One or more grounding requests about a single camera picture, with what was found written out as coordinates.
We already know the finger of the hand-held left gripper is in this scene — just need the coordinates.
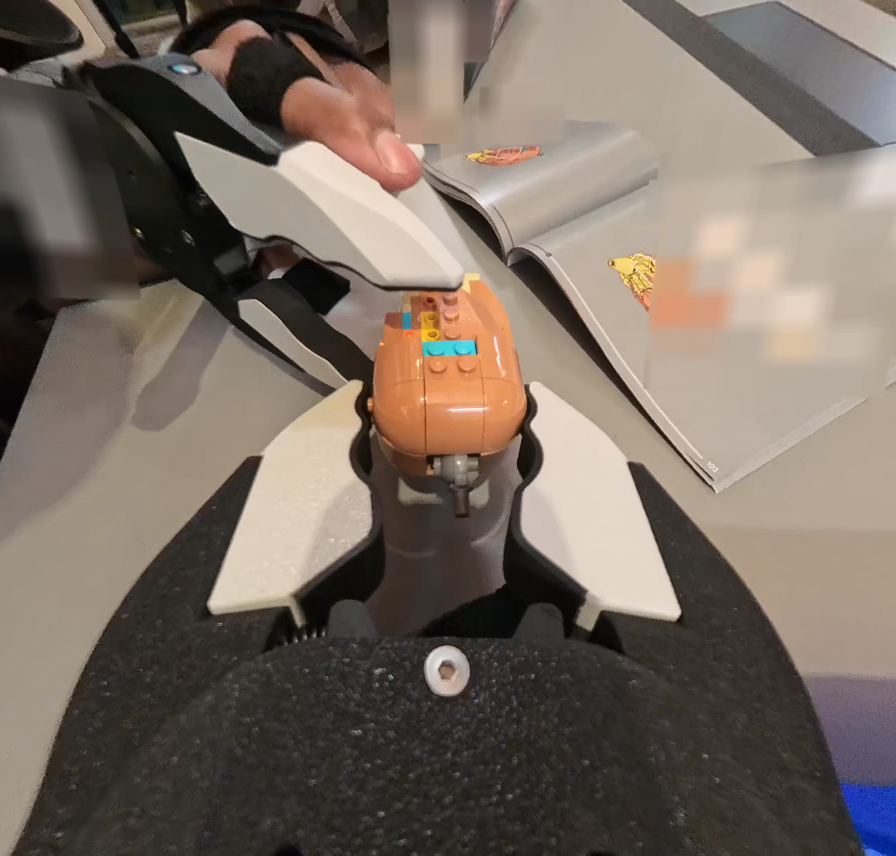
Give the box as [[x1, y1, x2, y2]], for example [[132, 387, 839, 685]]
[[174, 132, 468, 292], [237, 298, 354, 390]]

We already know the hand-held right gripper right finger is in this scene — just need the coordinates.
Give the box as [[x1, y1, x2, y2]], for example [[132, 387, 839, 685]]
[[511, 380, 683, 632]]

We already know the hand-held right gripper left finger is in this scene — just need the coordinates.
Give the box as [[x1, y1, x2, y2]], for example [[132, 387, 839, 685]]
[[207, 379, 386, 627]]

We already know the brown toy brick model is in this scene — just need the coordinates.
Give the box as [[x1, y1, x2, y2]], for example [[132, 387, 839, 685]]
[[369, 273, 528, 519]]

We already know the blue plastic bin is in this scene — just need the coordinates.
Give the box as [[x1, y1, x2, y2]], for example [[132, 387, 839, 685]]
[[839, 780, 896, 856]]

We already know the person's left forearm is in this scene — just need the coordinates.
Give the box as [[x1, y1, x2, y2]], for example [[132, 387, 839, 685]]
[[170, 4, 382, 77]]

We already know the grey desk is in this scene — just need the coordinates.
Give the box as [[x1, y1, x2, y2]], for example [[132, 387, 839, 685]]
[[0, 0, 896, 836]]

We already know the person's left hand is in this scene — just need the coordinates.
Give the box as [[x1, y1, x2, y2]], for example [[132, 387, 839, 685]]
[[189, 20, 426, 192]]

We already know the black office chair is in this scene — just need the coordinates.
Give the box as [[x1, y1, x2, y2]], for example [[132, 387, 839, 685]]
[[0, 0, 85, 72]]

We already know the grey instruction booklet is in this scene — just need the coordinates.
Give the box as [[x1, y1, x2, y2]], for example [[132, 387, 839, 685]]
[[420, 121, 896, 493]]

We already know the printed cardboard box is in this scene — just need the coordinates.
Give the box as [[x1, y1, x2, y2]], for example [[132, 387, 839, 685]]
[[185, 0, 522, 94]]

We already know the dark desk cable cover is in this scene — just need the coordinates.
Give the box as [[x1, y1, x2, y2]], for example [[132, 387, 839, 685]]
[[588, 0, 896, 157]]

